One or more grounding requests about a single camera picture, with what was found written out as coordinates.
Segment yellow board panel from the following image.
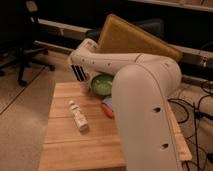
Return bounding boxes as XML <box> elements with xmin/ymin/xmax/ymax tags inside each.
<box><xmin>98</xmin><ymin>14</ymin><xmax>183</xmax><ymax>61</ymax></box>

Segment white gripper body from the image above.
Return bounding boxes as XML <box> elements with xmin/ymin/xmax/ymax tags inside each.
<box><xmin>67</xmin><ymin>59</ymin><xmax>101</xmax><ymax>84</ymax></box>

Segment black floor cables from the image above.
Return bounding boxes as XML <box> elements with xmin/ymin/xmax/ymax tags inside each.
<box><xmin>168</xmin><ymin>79</ymin><xmax>213</xmax><ymax>171</ymax></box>

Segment orange marker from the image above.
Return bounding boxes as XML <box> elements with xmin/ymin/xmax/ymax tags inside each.
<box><xmin>101</xmin><ymin>104</ymin><xmax>114</xmax><ymax>118</ymax></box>

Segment blue sponge block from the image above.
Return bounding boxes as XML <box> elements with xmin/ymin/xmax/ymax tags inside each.
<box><xmin>102</xmin><ymin>96</ymin><xmax>112</xmax><ymax>107</ymax></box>

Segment black office chair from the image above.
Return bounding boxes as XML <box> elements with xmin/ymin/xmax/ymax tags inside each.
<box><xmin>0</xmin><ymin>0</ymin><xmax>55</xmax><ymax>86</ymax></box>

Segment black striped eraser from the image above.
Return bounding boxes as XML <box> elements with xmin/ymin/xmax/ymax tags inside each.
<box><xmin>71</xmin><ymin>65</ymin><xmax>87</xmax><ymax>82</ymax></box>

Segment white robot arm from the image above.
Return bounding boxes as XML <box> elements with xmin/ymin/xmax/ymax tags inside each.
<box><xmin>68</xmin><ymin>39</ymin><xmax>183</xmax><ymax>171</ymax></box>

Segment green bowl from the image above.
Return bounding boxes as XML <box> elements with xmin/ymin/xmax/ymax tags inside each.
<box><xmin>91</xmin><ymin>74</ymin><xmax>113</xmax><ymax>96</ymax></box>

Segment white small bottle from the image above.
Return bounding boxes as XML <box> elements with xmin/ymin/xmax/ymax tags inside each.
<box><xmin>69</xmin><ymin>101</ymin><xmax>88</xmax><ymax>131</ymax></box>

